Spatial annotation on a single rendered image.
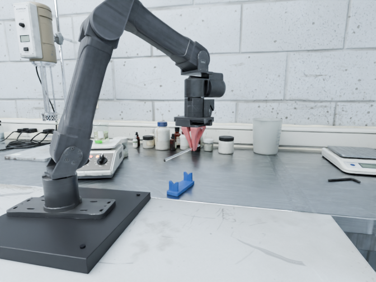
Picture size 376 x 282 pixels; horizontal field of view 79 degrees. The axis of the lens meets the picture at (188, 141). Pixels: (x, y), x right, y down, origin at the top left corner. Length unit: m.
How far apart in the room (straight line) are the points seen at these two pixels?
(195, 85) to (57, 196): 0.41
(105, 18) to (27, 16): 0.68
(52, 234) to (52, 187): 0.09
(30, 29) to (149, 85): 0.54
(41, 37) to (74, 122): 0.73
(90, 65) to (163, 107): 0.78
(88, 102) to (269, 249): 0.43
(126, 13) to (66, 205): 0.40
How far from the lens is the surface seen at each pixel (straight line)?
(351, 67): 1.29
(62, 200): 0.52
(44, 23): 1.20
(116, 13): 0.53
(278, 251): 0.44
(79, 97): 0.50
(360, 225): 0.63
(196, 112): 0.63
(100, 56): 0.51
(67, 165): 0.49
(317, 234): 0.51
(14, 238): 0.50
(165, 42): 0.59
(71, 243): 0.43
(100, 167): 0.75
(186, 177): 0.66
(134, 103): 1.31
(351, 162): 0.95
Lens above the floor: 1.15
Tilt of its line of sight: 11 degrees down
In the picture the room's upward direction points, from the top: straight up
